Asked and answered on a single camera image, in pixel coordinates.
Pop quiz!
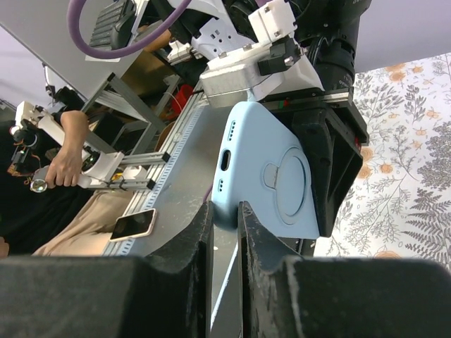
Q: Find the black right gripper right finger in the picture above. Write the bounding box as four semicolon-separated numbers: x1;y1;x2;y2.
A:
237;202;450;337

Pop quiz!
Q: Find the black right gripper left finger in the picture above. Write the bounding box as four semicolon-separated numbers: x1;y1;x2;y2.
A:
1;202;214;337

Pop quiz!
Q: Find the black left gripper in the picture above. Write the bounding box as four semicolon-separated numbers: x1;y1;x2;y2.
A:
260;1;369;237

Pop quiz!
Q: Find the black phone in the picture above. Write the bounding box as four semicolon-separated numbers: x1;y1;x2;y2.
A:
211;102;319;239

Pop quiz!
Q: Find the operator bare forearm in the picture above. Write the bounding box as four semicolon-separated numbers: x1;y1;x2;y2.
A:
61;111;89;151

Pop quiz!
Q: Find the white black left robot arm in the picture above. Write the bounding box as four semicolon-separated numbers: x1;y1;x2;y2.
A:
171;1;371;239

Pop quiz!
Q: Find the smartphone with beige case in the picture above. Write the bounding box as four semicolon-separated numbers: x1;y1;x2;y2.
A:
109;208;157;242

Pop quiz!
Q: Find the operator bare hand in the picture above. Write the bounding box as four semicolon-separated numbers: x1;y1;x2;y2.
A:
45;147;82;189

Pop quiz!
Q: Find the floral table cloth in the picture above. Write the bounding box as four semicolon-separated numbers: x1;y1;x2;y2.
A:
315;54;450;268

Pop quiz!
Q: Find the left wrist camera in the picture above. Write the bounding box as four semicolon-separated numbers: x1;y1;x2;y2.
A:
200;1;323;108

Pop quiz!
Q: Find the aluminium frame stand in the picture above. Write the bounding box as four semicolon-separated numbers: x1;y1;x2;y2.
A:
79;72;207;193

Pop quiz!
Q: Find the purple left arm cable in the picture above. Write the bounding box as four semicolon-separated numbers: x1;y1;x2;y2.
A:
66;0;193;60

